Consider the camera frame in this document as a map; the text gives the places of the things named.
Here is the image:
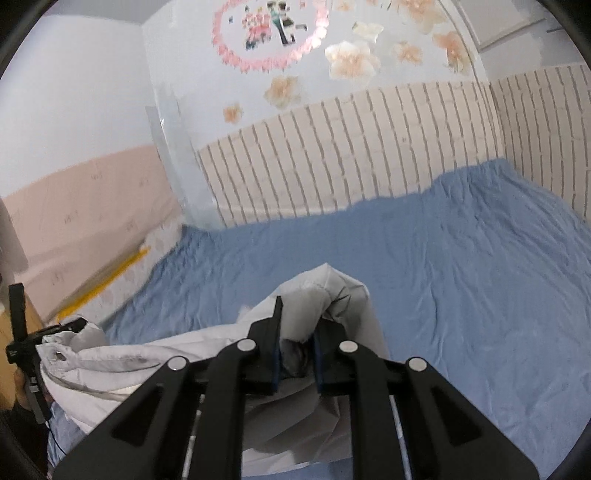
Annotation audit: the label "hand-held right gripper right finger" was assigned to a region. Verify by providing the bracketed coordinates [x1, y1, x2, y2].
[313, 322, 539, 480]

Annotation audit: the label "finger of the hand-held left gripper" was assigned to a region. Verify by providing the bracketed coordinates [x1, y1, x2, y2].
[41, 318, 88, 345]

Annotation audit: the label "flower wall stickers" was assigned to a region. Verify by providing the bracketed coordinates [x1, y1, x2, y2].
[223, 0, 474, 125]

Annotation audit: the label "clear plastic sheet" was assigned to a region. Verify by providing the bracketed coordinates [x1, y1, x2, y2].
[145, 90, 223, 229]

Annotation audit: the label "pink heart wall decal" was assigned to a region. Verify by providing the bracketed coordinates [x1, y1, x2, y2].
[212, 0, 331, 75]

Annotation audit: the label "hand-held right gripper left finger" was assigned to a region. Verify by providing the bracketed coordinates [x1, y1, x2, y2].
[53, 296, 284, 480]

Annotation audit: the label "blue bed sheet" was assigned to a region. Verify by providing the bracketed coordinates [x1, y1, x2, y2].
[46, 159, 591, 480]

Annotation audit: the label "brown wooden furniture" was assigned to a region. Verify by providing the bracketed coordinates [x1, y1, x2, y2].
[0, 272, 46, 402]

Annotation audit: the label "thin black cable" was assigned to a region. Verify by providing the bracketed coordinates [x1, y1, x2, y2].
[45, 413, 68, 459]

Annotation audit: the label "white speckled mattress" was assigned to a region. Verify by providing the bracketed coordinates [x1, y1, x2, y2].
[69, 220, 186, 326]

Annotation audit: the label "yellow strip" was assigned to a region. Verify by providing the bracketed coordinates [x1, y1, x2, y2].
[58, 247, 151, 319]

